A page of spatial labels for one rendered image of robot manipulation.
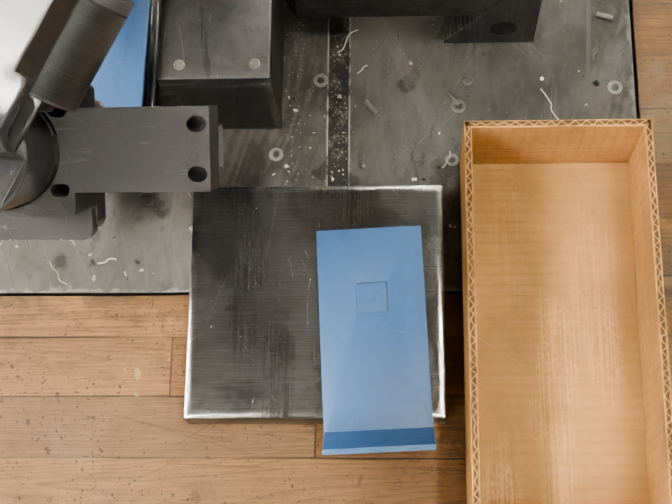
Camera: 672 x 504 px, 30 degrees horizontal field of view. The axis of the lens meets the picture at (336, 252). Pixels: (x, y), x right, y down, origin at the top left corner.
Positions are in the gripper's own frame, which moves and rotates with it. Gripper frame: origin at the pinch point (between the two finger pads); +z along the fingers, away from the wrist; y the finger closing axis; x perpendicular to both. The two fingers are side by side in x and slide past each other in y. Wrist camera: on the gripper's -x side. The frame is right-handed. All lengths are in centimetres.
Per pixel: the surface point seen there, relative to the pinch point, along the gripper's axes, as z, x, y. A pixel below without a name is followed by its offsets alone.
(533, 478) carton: 1.8, -28.5, -21.9
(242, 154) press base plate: 11.9, -9.0, -1.5
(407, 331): 4.0, -20.5, -12.7
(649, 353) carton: 1.9, -35.7, -13.8
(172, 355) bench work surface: 5.9, -4.7, -14.7
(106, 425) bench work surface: 3.9, -0.5, -19.0
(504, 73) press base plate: 14.2, -27.6, 4.0
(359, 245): 6.5, -17.4, -7.4
